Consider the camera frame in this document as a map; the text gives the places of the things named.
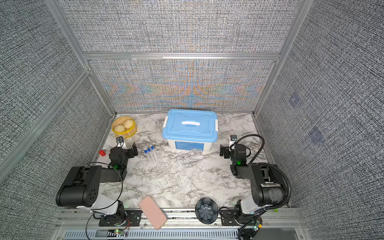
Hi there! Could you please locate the white plastic storage box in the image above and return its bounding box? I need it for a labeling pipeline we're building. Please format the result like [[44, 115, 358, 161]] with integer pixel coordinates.
[[162, 114, 218, 153]]

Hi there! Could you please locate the blue plastic box lid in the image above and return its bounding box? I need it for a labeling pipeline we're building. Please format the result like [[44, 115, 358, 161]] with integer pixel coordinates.
[[162, 109, 218, 143]]

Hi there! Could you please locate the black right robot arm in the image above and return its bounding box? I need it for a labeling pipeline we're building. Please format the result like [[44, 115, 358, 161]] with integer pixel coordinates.
[[220, 134, 292, 225]]

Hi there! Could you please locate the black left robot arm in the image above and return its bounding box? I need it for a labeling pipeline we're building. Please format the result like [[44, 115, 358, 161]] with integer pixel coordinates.
[[56, 143, 142, 228]]

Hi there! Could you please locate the yellow wooden steamer basket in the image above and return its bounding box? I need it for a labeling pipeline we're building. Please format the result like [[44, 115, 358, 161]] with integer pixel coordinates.
[[111, 116, 138, 139]]

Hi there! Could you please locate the left steamed bun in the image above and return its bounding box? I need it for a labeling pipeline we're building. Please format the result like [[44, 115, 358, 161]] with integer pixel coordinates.
[[114, 125, 126, 133]]

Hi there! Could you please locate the steamed bun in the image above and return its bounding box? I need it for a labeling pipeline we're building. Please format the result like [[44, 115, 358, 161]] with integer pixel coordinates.
[[124, 119, 135, 129], [114, 125, 126, 133]]

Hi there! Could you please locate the right steamed bun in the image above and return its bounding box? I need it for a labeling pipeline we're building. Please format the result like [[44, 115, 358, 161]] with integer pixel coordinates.
[[124, 119, 135, 129]]

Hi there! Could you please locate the red cylinder block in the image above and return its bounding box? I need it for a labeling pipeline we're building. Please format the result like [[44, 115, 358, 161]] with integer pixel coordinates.
[[99, 150, 106, 157]]

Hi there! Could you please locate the blue label sticker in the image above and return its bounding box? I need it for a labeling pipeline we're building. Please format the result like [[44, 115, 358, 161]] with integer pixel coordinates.
[[175, 141, 205, 152]]

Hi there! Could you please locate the black round pleated dish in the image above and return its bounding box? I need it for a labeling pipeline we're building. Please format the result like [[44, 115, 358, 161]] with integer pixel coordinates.
[[195, 198, 219, 225]]

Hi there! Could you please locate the pink phone case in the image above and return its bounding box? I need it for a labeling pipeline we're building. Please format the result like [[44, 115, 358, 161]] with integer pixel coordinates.
[[139, 196, 168, 230]]

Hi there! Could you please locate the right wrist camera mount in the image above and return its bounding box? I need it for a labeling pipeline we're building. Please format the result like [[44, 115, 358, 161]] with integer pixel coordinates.
[[229, 135, 238, 151]]

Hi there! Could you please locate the black camera cable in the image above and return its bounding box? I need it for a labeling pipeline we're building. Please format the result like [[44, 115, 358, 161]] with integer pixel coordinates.
[[85, 136, 127, 240]]

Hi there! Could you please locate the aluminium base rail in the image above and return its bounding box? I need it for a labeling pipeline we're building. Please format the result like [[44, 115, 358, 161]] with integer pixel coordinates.
[[50, 208, 311, 240]]

